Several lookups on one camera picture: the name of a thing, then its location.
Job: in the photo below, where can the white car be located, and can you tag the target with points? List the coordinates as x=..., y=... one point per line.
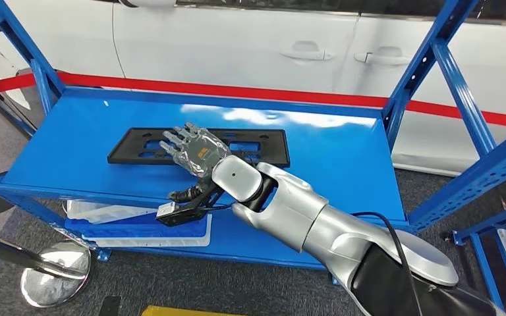
x=235, y=43

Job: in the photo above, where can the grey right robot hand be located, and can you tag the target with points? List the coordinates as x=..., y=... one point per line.
x=200, y=152

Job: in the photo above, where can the yellow floor tape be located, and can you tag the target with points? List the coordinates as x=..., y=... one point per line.
x=192, y=311

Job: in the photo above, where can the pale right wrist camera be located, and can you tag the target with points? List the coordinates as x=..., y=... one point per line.
x=166, y=210

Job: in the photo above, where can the black robot foot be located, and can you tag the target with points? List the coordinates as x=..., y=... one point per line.
x=110, y=307

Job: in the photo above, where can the black plastic frame part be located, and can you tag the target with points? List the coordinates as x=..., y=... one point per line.
x=124, y=152

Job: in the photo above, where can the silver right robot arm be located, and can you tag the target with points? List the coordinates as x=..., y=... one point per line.
x=323, y=222

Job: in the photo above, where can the red barrier belt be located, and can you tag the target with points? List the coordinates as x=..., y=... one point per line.
x=235, y=91

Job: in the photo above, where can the blue metal shelf rack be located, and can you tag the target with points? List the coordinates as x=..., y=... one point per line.
x=104, y=131
x=486, y=270

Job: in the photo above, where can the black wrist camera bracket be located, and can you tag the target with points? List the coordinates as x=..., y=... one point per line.
x=192, y=214

